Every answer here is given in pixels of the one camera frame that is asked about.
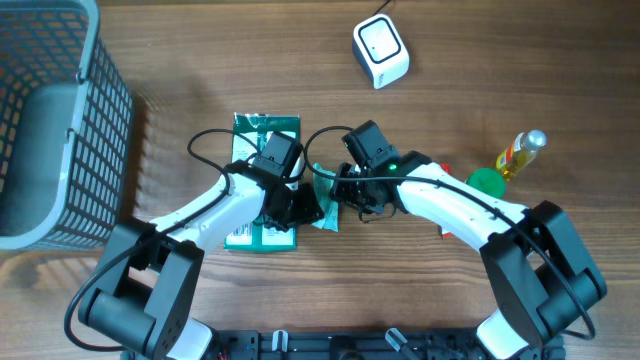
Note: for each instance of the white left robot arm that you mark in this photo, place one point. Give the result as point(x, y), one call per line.
point(141, 293)

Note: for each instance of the mint green wipes packet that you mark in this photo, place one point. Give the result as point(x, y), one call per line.
point(330, 208)

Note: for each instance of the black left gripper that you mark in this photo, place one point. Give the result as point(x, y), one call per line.
point(308, 213)

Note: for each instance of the green 3M gloves package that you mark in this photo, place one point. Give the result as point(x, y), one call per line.
point(253, 131)

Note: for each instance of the green lid jar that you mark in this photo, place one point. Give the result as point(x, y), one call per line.
point(487, 181)

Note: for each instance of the white barcode scanner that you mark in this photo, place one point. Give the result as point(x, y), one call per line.
point(380, 50)

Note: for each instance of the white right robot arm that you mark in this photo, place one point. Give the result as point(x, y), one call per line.
point(541, 273)

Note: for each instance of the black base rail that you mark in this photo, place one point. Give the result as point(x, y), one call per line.
point(449, 343)

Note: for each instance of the red stick sachet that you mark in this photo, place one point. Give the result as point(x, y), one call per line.
point(444, 233)

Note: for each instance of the grey plastic shopping basket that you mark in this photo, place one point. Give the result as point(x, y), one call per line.
point(66, 124)

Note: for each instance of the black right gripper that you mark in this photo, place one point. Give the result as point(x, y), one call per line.
point(343, 193)

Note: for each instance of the yellow oil bottle silver cap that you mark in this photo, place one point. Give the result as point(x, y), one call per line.
point(520, 153)

